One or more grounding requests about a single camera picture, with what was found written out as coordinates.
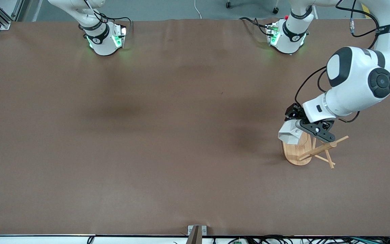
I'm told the black cable bundle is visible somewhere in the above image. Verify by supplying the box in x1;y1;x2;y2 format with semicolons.
229;235;390;244

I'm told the brown paper table cover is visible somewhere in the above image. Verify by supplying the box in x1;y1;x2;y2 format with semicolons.
0;19;390;237

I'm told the black base cable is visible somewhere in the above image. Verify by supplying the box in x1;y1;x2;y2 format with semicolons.
95;14;133;34
239;17;270;36

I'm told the white faceted cup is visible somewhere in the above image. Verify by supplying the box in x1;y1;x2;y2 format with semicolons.
278;120;305;145

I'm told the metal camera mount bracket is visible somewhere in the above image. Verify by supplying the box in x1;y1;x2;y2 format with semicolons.
186;225;207;244

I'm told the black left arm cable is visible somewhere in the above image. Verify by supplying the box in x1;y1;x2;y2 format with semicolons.
295;0;380;123

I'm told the wooden cup rack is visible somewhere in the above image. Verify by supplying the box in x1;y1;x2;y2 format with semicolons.
282;130;349;169

